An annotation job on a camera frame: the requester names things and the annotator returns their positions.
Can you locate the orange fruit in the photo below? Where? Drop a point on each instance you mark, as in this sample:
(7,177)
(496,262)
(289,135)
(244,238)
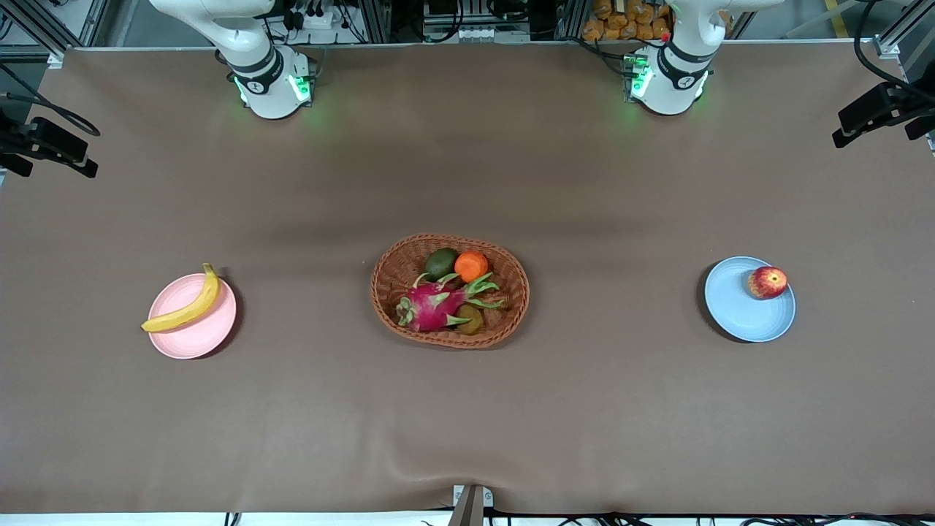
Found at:
(471,266)

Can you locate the white power strip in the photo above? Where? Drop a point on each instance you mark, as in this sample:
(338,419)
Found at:
(318,18)

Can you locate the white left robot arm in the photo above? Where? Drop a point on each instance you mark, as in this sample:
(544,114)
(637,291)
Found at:
(672,88)

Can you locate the aluminium frame profile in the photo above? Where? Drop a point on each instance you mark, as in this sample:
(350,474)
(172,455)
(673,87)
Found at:
(40,25)
(902,33)

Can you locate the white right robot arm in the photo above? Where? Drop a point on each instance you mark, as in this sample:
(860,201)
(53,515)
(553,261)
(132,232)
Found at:
(263,88)

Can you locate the red yellow apple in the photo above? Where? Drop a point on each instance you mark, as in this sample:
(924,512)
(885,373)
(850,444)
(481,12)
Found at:
(768,282)

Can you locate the yellow banana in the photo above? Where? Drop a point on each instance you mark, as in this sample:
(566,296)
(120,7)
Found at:
(186,310)

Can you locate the black electronics rack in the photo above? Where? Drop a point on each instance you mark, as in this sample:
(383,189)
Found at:
(475,18)

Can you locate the pink round plate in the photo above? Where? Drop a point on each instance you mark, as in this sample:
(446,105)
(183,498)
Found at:
(204,336)

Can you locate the orange yellow snack pile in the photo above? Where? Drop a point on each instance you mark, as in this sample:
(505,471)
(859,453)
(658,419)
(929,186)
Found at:
(621,22)

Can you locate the brown kiwi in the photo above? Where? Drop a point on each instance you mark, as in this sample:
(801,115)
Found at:
(471,319)

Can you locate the green avocado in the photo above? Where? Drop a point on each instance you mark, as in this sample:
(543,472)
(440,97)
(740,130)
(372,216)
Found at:
(440,263)

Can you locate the pink dragon fruit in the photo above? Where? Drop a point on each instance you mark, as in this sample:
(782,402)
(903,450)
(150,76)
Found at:
(431,307)

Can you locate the brown wicker basket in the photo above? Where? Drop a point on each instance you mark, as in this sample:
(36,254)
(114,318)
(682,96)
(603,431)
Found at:
(508,321)

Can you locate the light blue round plate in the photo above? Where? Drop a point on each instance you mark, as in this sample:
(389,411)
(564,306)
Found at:
(741,310)

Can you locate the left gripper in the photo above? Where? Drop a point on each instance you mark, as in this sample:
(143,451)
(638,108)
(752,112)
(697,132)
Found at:
(879,103)

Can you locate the brown table cloth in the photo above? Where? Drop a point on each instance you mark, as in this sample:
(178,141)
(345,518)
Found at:
(467,409)

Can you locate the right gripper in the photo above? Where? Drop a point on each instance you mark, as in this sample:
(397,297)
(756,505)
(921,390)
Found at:
(45,139)

